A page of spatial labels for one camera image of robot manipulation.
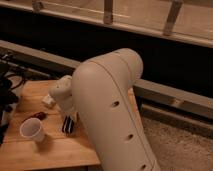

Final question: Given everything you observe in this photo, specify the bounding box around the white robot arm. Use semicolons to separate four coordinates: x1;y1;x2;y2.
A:
49;48;161;171

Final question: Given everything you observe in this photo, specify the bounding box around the metal window railing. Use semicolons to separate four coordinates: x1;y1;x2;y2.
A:
0;0;213;48

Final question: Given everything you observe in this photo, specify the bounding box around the dark red small object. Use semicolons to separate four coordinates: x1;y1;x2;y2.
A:
22;112;47;122

